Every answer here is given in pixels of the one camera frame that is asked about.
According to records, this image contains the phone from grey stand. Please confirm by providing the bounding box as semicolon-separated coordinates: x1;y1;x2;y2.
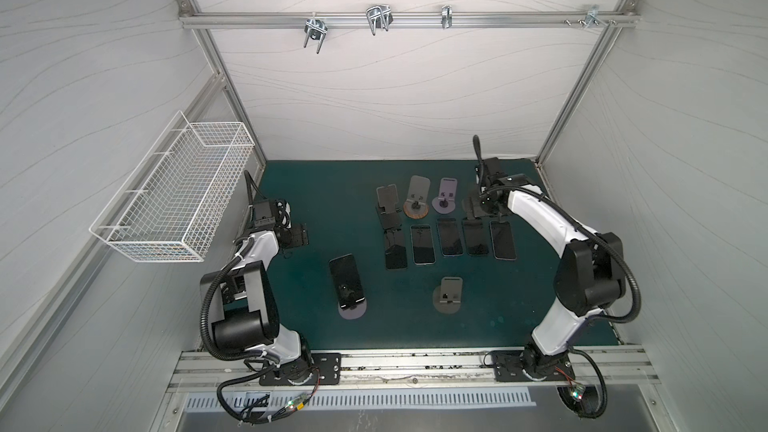
462;219;489;256

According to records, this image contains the wooden round base phone stand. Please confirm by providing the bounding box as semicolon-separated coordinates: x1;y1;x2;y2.
403;175;431;220

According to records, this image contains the dark phone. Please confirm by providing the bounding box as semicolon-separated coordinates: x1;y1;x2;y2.
384;229;407;270

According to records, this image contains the grey stand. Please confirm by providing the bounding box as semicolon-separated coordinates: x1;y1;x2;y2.
337;299;367;320
432;277;463;315

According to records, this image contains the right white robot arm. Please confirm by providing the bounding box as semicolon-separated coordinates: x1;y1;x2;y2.
464;183;627;381

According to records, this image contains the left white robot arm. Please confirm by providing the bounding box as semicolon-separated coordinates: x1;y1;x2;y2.
198;230;313;385

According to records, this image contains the lilac phone stand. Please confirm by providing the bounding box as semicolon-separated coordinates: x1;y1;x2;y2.
432;177;458;215

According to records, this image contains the metal clamp hook three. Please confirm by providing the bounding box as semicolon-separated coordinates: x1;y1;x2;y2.
441;5;453;30

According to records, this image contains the metal clamp hook one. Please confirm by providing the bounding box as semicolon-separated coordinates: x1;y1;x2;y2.
303;18;328;54

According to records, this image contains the aluminium top crossbar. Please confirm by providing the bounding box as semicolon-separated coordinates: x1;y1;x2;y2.
180;10;642;30

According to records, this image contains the metal clamp hook two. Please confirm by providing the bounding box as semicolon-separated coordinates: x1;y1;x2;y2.
365;5;393;36

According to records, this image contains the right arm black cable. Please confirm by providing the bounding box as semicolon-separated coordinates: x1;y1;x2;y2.
472;134;642;420

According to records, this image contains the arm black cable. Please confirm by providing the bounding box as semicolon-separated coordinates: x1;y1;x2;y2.
199;169;319;426
472;134;642;420

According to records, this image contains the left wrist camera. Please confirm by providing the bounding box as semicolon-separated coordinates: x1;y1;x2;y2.
249;199;291;231

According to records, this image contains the white wire basket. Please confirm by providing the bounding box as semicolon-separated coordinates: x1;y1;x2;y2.
89;111;254;263

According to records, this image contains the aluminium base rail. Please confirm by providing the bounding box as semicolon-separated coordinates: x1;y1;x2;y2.
166;345;661;393

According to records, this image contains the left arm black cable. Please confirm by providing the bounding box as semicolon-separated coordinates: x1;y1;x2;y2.
199;169;319;426

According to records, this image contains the white slotted cable duct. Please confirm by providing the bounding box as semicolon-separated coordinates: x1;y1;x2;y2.
184;386;537;413

